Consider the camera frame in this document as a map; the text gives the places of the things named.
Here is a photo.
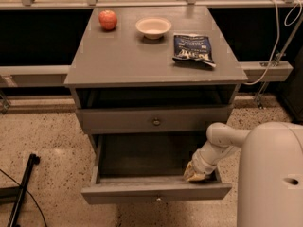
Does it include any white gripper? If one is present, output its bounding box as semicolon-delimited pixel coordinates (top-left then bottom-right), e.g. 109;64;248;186
184;148;217;182

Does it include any grey drawer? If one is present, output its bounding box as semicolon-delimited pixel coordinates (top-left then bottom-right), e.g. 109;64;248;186
81;131;231;204
76;106;233;134

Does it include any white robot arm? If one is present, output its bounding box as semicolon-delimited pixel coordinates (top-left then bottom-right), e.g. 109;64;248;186
184;122;303;227

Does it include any grey wooden drawer cabinet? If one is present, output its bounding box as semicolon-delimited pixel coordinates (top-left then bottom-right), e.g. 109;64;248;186
64;6;249;149

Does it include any grey top drawer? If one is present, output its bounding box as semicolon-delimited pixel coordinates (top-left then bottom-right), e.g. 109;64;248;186
76;106;233;134

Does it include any blue chip bag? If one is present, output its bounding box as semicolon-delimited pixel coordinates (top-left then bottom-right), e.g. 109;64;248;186
172;34;216;68

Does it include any white bowl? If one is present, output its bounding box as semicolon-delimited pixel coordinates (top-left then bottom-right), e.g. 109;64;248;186
135;17;171;40

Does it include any red apple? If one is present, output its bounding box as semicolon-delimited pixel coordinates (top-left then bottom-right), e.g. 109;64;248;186
98;10;117;30

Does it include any black metal stand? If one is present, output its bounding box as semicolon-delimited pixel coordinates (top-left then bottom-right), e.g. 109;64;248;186
0;154;40;227

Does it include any black floor cable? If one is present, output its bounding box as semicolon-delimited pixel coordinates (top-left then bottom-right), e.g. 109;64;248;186
0;168;49;227

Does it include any metal railing frame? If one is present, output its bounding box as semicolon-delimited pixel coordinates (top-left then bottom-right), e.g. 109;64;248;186
0;0;303;114

